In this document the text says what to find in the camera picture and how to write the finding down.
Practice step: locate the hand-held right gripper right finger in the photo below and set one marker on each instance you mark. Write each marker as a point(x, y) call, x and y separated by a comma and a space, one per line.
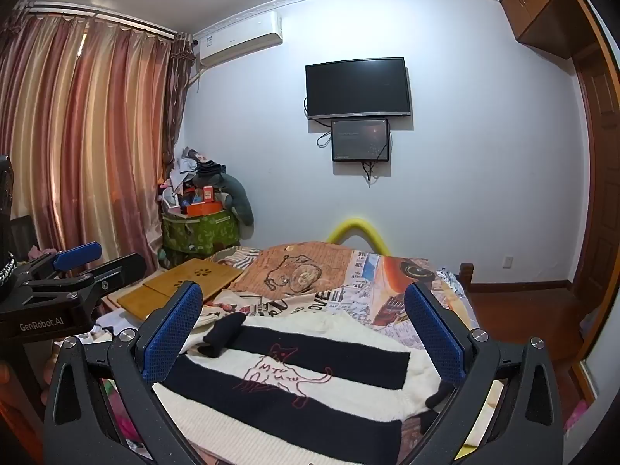
point(433, 334)

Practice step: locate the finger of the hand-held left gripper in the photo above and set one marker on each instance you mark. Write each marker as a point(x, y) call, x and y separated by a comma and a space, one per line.
point(116, 271)
point(77, 254)

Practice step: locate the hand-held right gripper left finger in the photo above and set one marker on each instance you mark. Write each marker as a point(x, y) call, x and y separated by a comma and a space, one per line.
point(174, 334)

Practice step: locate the black and white striped sweater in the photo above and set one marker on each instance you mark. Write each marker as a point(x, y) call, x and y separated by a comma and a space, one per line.
point(290, 348)

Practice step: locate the black mesh chair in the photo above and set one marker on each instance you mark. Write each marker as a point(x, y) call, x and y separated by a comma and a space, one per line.
point(23, 237)

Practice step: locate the wooden lap desk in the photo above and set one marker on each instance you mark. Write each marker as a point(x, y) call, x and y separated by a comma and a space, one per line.
point(193, 273)

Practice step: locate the green storage box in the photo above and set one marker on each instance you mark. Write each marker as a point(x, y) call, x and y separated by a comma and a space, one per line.
point(203, 235)

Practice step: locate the printed blanket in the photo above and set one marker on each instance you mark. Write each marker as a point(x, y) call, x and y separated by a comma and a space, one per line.
point(339, 295)

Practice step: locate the orange box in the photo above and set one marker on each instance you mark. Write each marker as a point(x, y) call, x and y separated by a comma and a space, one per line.
point(203, 209)

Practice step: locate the small red box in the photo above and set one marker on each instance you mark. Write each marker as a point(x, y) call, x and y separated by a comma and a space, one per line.
point(209, 194)

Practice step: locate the pile of clutter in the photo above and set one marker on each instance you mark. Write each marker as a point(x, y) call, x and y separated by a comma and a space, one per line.
point(186, 169)

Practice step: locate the striped curtain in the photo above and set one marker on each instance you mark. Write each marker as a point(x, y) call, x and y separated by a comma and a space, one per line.
point(97, 131)

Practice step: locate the yellow foam tube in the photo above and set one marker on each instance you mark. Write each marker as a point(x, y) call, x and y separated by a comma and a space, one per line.
point(356, 225)

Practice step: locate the small black monitor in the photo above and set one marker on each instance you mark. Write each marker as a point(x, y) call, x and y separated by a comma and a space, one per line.
point(361, 139)

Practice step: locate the wooden door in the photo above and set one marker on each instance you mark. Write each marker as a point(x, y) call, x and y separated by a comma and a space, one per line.
point(598, 155)

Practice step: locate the white air conditioner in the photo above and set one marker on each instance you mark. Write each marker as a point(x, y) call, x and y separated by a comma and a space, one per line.
point(237, 38)

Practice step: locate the wooden bed post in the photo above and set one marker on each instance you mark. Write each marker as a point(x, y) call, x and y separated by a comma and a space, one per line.
point(466, 276)

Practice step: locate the black wall television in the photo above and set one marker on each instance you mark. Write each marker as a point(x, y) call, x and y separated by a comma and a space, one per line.
point(358, 87)

